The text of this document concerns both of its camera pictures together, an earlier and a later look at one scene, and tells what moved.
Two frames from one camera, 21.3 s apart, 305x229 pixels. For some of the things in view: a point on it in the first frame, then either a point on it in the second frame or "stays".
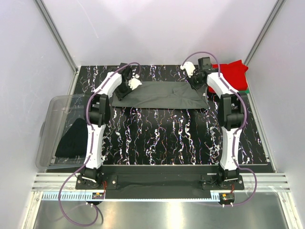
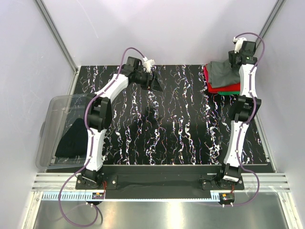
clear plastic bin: x=61 y=112 stays
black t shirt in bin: x=74 y=143 stays
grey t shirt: x=162 y=95 → x=221 y=73
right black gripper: x=190 y=80 → x=231 y=55
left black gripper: x=120 y=95 → x=149 y=84
